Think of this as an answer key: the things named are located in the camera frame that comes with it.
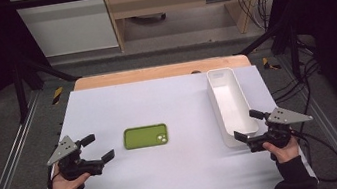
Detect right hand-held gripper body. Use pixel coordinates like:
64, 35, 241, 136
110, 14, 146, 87
242, 102, 318, 155

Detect phone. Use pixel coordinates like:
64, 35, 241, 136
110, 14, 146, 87
121, 122, 171, 151

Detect thin black left gripper cable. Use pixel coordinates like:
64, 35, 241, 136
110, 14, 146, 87
44, 163, 64, 189

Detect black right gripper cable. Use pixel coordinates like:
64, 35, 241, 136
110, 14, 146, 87
291, 123, 337, 188

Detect black floor cables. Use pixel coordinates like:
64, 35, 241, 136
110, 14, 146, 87
264, 37, 326, 104

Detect white plastic bin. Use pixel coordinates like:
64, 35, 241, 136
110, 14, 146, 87
204, 63, 263, 151

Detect white cabinet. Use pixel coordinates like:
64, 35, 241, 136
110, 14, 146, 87
9, 0, 120, 63

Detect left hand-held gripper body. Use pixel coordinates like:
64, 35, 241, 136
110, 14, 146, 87
43, 130, 108, 189

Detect black metal stand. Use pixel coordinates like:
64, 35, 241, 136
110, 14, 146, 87
9, 49, 88, 125
230, 14, 308, 89

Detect person's right hand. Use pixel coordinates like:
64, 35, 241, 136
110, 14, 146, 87
261, 135, 303, 167

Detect white table sheet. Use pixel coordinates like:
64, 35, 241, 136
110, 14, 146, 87
21, 56, 320, 189

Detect yellow black tape marker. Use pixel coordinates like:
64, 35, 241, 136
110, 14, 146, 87
261, 55, 283, 73
49, 86, 67, 107

